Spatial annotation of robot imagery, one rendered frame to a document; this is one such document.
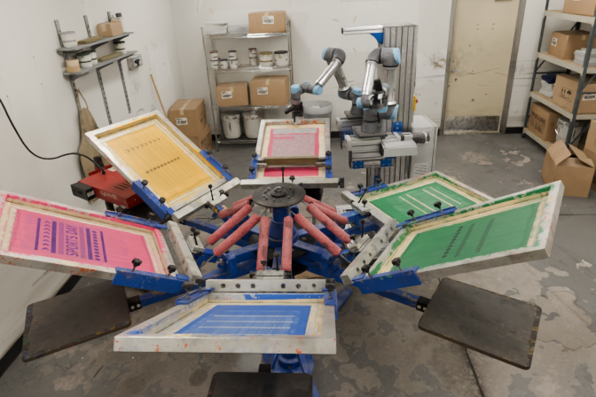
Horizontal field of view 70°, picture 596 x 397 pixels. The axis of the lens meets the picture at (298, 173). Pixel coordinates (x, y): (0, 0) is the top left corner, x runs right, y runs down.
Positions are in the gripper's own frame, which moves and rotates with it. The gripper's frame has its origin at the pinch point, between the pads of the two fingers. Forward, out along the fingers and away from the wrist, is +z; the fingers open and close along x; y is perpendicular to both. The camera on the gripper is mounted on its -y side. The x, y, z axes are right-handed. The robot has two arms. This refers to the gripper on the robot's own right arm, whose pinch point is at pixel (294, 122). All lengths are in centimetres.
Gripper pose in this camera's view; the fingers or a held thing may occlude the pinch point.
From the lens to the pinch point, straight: 370.0
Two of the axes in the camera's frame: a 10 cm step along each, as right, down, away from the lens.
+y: 10.0, -0.1, -0.7
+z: 0.6, 7.6, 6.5
